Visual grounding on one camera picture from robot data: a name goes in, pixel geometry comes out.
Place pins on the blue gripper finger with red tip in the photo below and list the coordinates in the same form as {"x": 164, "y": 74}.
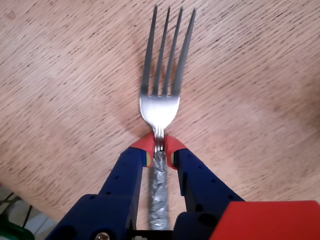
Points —
{"x": 120, "y": 195}
{"x": 202, "y": 185}

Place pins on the green object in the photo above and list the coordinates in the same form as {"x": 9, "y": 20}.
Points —
{"x": 12, "y": 232}

